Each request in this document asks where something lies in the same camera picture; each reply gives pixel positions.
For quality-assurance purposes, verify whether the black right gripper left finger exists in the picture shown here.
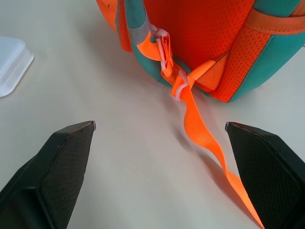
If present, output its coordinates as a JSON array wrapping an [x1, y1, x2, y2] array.
[[0, 120, 96, 229]]

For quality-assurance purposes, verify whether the orange and teal backpack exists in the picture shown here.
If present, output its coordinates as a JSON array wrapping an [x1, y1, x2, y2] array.
[[96, 0, 305, 229]]

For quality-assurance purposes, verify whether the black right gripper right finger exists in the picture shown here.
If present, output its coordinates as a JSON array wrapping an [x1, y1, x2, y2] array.
[[225, 121, 305, 229]]

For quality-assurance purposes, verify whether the clear plastic container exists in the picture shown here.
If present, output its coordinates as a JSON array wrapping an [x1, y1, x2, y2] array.
[[0, 35, 34, 98]]

